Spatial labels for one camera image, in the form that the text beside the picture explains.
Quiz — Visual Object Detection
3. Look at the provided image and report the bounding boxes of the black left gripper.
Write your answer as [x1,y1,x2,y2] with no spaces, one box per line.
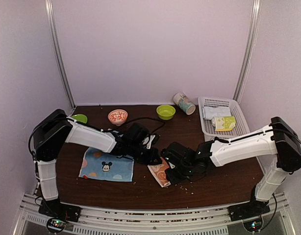
[128,142,162,165]

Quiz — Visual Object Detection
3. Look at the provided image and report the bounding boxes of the orange bunny towel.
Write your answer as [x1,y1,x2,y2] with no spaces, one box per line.
[148,163,171,188]

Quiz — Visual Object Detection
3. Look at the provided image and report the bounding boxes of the white perforated plastic basket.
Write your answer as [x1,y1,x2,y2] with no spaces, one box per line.
[198,96,250,141]

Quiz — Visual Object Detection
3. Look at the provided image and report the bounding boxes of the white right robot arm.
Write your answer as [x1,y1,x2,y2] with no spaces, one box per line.
[161,117,301,216]

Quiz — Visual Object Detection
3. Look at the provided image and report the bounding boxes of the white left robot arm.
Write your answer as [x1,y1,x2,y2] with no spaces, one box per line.
[27,109,162,217]

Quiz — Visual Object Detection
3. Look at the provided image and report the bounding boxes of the red patterned ceramic bowl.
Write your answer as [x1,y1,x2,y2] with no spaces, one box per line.
[108,109,128,126]

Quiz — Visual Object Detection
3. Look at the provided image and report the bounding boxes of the green plastic bowl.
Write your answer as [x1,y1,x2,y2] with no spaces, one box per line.
[156,105,176,120]

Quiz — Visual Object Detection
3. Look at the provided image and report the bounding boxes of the blue mickey dotted towel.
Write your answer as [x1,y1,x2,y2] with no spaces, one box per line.
[79,147,134,182]

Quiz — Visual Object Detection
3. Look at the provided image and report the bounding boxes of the light blue folded towel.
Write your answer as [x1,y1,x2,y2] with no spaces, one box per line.
[202,106,231,120]

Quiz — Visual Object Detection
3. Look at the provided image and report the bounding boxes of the rolled green yellow towel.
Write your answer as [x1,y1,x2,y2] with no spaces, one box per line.
[211,116,236,132]

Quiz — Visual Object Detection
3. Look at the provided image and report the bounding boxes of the green plastic plate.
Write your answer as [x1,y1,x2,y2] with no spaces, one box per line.
[71,114,88,123]

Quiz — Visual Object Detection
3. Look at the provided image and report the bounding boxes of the tall illustrated ceramic cup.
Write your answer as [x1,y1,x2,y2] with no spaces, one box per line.
[173,93,196,115]

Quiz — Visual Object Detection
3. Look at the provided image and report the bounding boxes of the right circuit board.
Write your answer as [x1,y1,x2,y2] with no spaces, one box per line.
[243,218,263,233]

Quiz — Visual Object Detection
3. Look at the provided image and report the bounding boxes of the circuit board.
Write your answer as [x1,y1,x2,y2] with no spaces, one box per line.
[243,218,263,233]
[46,218,67,233]

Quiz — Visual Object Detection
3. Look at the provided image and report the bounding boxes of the left circuit board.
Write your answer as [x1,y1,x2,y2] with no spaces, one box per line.
[46,218,67,233]

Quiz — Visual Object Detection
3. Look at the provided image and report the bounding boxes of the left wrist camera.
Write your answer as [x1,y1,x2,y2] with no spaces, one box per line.
[142,134,159,149]

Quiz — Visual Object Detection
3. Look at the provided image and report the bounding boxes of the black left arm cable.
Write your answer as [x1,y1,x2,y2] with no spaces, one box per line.
[101,117,166,135]

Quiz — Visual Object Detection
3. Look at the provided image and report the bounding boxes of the front aluminium rail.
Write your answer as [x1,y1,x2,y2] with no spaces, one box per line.
[11,193,299,235]

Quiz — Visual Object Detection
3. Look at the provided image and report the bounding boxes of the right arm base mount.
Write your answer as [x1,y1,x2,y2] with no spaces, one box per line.
[228,188,270,221]

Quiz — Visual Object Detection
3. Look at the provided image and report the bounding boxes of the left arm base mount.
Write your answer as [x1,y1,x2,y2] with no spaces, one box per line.
[38,198,81,222]

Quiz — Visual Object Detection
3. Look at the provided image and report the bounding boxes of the right aluminium frame post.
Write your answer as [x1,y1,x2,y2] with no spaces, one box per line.
[233,0,262,103]

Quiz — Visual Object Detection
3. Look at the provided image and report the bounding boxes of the aluminium frame post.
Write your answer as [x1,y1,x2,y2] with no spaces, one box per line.
[45,0,76,110]
[233,0,262,103]

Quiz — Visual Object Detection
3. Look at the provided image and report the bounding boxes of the left aluminium frame post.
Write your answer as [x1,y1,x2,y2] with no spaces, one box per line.
[45,0,76,110]

